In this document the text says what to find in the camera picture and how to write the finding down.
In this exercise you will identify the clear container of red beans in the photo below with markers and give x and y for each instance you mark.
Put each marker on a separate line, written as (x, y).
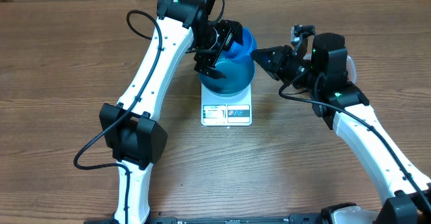
(350, 69)

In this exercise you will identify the teal metal bowl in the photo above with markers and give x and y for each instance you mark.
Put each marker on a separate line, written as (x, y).
(239, 75)

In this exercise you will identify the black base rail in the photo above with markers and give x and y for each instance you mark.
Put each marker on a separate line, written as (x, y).
(235, 220)

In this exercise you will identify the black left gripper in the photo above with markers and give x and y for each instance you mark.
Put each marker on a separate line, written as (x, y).
(227, 30)

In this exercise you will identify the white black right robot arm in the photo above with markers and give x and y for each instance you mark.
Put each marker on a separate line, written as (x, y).
(402, 188)

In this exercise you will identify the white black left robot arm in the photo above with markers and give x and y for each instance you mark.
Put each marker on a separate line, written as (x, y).
(131, 126)

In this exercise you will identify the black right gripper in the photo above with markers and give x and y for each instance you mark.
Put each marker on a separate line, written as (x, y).
(270, 66)

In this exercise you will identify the blue plastic scoop cup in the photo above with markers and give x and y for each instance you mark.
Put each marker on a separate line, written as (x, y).
(241, 53)

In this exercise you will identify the white digital kitchen scale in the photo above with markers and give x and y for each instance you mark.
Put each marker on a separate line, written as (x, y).
(224, 110)

